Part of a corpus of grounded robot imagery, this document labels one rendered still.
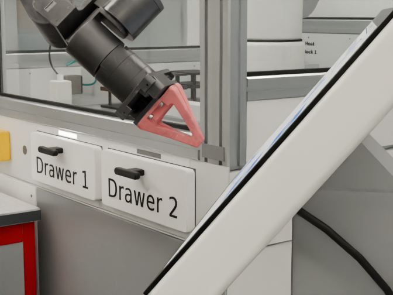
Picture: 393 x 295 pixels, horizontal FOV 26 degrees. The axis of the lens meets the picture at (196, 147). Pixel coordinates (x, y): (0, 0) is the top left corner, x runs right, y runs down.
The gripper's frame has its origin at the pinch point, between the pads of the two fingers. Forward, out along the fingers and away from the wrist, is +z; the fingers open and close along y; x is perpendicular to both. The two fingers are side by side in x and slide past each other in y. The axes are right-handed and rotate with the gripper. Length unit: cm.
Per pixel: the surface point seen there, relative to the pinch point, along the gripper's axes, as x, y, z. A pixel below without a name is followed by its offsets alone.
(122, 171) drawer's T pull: 25, 44, -10
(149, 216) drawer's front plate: 29, 44, 0
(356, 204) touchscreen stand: -10.8, -18.0, 17.7
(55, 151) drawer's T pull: 39, 62, -25
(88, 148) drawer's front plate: 32, 59, -20
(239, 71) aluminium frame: -4.3, 34.1, -4.4
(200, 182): 14.9, 37.0, 2.7
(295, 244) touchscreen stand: -3.5, -18.1, 16.1
